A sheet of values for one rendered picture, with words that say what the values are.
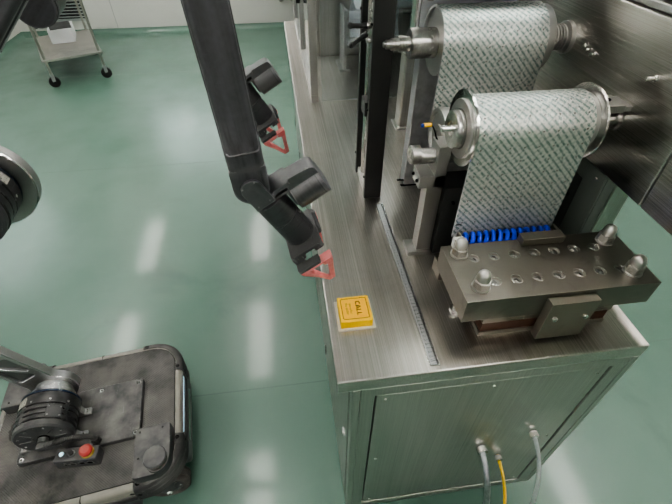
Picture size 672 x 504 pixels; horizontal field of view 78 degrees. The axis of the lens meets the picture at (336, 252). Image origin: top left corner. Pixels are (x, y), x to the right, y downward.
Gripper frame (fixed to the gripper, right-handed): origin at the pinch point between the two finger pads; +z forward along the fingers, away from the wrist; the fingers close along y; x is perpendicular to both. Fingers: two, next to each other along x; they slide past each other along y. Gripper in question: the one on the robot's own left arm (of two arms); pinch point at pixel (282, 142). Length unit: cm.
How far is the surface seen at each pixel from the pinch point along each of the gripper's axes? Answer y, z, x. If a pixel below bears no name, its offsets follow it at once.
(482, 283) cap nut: -65, 13, -24
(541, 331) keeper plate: -71, 29, -29
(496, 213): -49, 17, -35
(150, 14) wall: 529, 30, 118
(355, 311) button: -55, 13, 1
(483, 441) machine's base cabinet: -74, 66, -5
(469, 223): -48, 16, -29
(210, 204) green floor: 124, 74, 83
